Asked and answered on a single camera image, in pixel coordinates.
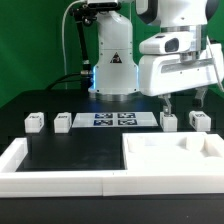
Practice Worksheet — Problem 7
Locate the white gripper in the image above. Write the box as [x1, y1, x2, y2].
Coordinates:
[138, 49, 224, 118]

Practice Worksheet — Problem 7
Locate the white square table top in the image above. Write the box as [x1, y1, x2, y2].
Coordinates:
[122, 132, 224, 173]

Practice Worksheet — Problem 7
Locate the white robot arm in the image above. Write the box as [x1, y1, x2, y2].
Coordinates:
[87, 0, 224, 114]

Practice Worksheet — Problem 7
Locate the white sheet with tags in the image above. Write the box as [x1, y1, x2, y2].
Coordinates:
[72, 112, 158, 128]

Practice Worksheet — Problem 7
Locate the white U-shaped obstacle fence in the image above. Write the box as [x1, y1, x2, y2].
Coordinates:
[0, 138, 224, 198]

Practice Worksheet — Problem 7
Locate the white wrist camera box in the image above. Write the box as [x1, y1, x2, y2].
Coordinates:
[139, 31, 201, 55]

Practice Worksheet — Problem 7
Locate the white cable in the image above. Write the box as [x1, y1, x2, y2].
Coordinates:
[61, 0, 88, 90]

